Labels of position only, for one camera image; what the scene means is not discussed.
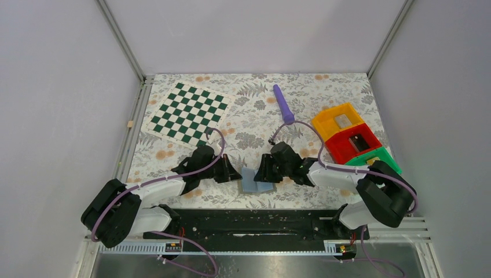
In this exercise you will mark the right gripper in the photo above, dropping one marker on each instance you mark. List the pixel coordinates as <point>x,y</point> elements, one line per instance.
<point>264,174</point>

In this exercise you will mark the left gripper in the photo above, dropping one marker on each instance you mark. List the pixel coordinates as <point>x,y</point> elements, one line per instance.
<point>228,172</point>

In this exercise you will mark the grey card holder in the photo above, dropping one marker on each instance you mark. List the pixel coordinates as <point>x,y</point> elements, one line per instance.
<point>250,186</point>

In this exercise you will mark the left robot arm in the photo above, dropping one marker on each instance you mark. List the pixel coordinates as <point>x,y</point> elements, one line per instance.
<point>120,210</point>

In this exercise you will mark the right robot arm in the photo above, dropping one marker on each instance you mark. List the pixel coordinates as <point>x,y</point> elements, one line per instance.
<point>385,196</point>

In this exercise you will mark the purple cylinder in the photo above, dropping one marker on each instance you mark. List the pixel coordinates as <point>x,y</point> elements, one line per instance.
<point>286,113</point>

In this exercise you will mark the green white chessboard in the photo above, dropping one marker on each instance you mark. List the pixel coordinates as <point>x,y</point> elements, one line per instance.
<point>186,112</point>

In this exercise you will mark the red bin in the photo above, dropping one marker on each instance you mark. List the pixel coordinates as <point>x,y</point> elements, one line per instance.
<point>340,148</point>

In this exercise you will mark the yellow bin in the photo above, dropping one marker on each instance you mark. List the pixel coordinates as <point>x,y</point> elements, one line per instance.
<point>324,122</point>

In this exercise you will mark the silver item in yellow bin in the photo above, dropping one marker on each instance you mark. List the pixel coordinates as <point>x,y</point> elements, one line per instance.
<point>342,121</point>

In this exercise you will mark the black item in red bin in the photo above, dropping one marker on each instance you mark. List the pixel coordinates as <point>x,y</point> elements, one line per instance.
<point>359,143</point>

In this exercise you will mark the yellow item in green bin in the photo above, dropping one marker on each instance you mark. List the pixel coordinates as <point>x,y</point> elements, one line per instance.
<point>372,160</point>

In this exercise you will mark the green bin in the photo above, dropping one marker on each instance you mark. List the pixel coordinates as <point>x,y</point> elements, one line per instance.
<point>381,152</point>

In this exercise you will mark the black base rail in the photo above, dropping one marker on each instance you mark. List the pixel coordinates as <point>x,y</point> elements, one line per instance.
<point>239,230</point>

